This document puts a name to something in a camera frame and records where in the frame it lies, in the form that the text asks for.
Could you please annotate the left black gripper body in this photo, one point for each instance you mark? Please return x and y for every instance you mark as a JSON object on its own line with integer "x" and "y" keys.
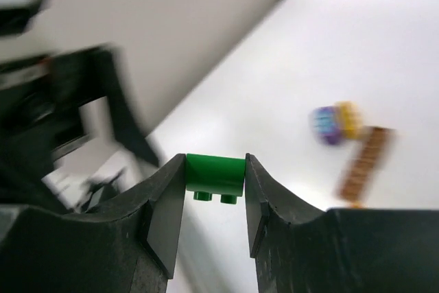
{"x": 41, "y": 98}

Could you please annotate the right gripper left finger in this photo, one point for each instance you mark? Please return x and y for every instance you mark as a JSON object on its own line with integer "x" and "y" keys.
{"x": 126, "y": 244}

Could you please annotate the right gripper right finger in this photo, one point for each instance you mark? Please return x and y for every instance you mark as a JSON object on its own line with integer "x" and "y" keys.
{"x": 299, "y": 248}

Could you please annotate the green sloped lego brick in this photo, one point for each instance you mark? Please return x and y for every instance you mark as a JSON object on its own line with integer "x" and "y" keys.
{"x": 207, "y": 175}

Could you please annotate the lower brown lego plate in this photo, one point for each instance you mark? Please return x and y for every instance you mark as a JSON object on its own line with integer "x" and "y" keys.
{"x": 354, "y": 182}

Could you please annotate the brown lego plate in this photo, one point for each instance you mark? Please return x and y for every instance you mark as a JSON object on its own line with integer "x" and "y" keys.
{"x": 354, "y": 182}
{"x": 374, "y": 148}

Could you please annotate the purple paw lego brick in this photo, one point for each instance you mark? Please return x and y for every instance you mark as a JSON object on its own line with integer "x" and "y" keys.
{"x": 326, "y": 126}

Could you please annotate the upper brown lego plate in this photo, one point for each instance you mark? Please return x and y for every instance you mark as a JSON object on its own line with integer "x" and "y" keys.
{"x": 374, "y": 148}

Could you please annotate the yellow striped lego brick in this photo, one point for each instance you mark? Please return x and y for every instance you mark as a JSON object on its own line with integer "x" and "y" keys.
{"x": 349, "y": 120}

